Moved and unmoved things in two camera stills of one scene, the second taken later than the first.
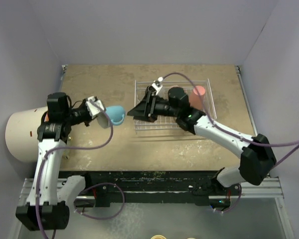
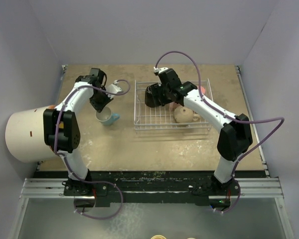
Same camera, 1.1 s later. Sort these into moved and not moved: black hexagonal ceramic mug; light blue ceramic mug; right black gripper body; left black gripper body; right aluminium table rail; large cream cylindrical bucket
Moved: light blue ceramic mug; right black gripper body; left black gripper body
Not moved: large cream cylindrical bucket; black hexagonal ceramic mug; right aluminium table rail
